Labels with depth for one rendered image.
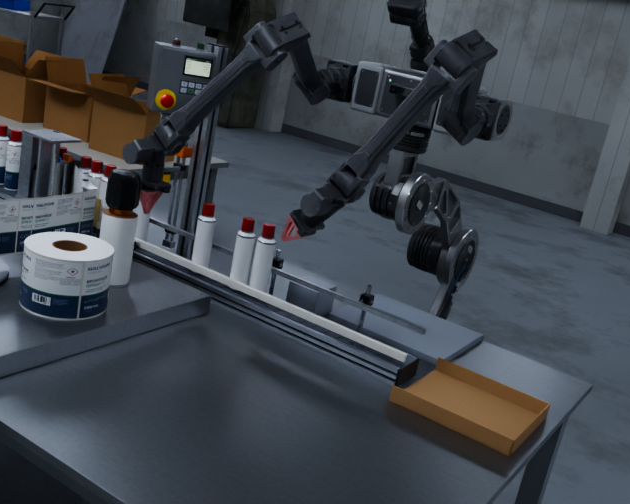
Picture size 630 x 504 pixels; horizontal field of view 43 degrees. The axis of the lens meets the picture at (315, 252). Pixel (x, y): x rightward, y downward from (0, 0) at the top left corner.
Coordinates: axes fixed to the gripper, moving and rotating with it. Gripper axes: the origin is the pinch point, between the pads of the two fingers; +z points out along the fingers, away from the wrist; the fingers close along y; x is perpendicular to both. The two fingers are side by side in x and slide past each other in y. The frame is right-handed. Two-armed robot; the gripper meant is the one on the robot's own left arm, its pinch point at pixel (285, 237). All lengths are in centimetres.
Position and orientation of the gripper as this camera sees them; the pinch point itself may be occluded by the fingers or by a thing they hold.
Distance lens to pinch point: 209.1
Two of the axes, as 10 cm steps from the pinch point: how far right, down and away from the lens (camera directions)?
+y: -5.3, 1.5, -8.4
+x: 5.0, 8.5, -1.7
